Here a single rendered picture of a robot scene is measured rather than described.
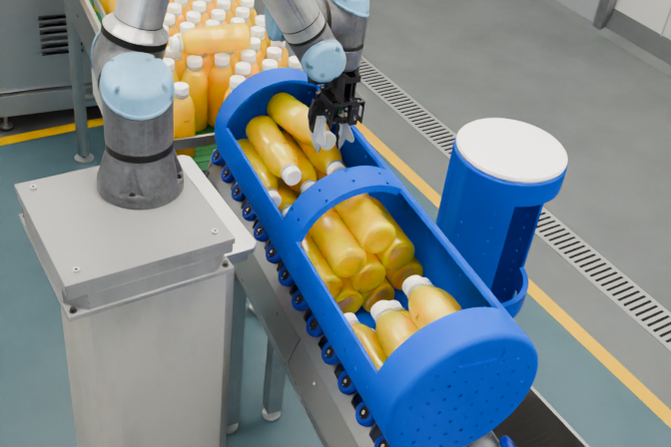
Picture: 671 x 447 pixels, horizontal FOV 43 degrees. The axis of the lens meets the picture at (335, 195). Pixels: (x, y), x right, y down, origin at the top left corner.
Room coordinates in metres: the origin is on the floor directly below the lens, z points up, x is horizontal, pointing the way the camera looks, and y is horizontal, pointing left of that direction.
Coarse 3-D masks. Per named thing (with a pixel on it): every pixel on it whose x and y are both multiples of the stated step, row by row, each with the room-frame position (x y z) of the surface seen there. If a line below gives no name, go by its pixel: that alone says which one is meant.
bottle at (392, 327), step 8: (384, 312) 1.07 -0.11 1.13; (392, 312) 1.06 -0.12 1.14; (400, 312) 1.06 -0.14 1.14; (376, 320) 1.06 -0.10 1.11; (384, 320) 1.04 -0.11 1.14; (392, 320) 1.03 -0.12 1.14; (400, 320) 1.03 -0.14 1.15; (408, 320) 1.04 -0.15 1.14; (376, 328) 1.04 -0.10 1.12; (384, 328) 1.02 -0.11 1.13; (392, 328) 1.02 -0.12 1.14; (400, 328) 1.01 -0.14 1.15; (408, 328) 1.02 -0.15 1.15; (416, 328) 1.03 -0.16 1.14; (376, 336) 1.03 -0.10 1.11; (384, 336) 1.01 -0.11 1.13; (392, 336) 1.00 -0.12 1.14; (400, 336) 1.00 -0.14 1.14; (408, 336) 1.00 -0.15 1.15; (384, 344) 1.00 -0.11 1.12; (392, 344) 0.99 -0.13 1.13; (384, 352) 1.00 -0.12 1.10
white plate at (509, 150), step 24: (480, 120) 1.92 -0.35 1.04; (504, 120) 1.93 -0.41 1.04; (456, 144) 1.79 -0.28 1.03; (480, 144) 1.80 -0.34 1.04; (504, 144) 1.82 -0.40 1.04; (528, 144) 1.83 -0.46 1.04; (552, 144) 1.85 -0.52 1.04; (480, 168) 1.70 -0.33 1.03; (504, 168) 1.71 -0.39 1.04; (528, 168) 1.72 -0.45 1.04; (552, 168) 1.74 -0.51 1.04
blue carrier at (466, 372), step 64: (256, 192) 1.39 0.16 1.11; (320, 192) 1.28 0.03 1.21; (384, 192) 1.30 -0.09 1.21; (448, 256) 1.24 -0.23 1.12; (320, 320) 1.09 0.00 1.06; (448, 320) 0.96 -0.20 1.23; (512, 320) 1.01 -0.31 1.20; (384, 384) 0.90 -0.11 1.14; (448, 384) 0.91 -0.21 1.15; (512, 384) 0.97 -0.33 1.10
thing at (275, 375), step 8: (272, 352) 1.70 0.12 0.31; (272, 360) 1.70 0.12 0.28; (272, 368) 1.70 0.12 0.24; (280, 368) 1.71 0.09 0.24; (272, 376) 1.70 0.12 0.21; (280, 376) 1.71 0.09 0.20; (264, 384) 1.73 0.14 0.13; (272, 384) 1.70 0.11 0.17; (280, 384) 1.71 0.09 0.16; (264, 392) 1.73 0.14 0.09; (272, 392) 1.70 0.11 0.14; (280, 392) 1.71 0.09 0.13; (264, 400) 1.73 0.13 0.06; (272, 400) 1.70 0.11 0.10; (280, 400) 1.71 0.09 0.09; (264, 408) 1.74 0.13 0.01; (272, 408) 1.70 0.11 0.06; (280, 408) 1.71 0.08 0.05; (264, 416) 1.71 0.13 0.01; (272, 416) 1.71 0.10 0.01; (280, 416) 1.72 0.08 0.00
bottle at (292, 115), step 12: (276, 96) 1.65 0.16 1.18; (288, 96) 1.65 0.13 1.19; (276, 108) 1.62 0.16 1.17; (288, 108) 1.60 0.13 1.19; (300, 108) 1.59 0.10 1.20; (276, 120) 1.61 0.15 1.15; (288, 120) 1.57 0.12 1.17; (300, 120) 1.55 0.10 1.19; (288, 132) 1.59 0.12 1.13; (300, 132) 1.53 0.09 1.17; (312, 144) 1.52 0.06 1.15
